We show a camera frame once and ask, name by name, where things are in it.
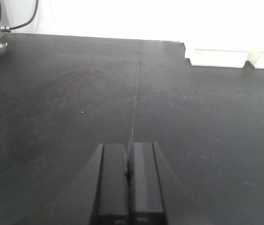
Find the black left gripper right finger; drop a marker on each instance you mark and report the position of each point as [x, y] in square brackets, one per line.
[145, 200]

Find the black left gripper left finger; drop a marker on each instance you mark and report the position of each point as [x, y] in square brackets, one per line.
[111, 197]

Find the left white storage bin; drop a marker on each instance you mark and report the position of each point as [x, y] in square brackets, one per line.
[215, 57]

